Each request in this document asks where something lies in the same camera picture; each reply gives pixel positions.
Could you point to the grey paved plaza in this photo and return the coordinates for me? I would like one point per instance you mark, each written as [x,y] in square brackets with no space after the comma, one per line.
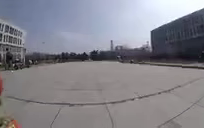
[100,83]

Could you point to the tall chimney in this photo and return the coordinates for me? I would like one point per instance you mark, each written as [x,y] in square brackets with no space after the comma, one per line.
[111,46]

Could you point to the row of trees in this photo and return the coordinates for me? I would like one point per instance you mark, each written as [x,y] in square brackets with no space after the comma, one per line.
[73,56]

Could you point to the raised stone kerb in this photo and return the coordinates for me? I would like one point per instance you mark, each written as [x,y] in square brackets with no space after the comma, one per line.
[180,65]

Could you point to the dark grey building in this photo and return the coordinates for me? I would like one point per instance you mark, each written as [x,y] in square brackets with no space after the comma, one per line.
[186,36]

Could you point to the person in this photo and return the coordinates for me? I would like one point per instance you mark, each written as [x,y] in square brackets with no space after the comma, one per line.
[9,59]

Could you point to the white multi-storey building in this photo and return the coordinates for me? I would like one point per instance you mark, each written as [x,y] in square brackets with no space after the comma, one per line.
[5,40]

